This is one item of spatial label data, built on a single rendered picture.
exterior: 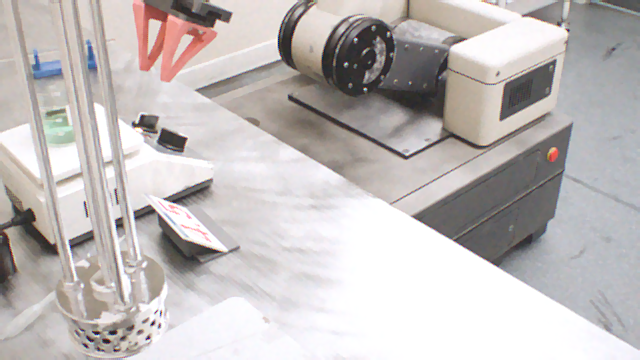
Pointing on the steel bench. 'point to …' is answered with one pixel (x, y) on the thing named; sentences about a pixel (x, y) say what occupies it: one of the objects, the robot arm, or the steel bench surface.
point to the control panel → (161, 145)
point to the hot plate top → (62, 161)
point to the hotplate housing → (24, 199)
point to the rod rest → (60, 62)
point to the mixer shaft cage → (99, 284)
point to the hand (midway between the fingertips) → (156, 69)
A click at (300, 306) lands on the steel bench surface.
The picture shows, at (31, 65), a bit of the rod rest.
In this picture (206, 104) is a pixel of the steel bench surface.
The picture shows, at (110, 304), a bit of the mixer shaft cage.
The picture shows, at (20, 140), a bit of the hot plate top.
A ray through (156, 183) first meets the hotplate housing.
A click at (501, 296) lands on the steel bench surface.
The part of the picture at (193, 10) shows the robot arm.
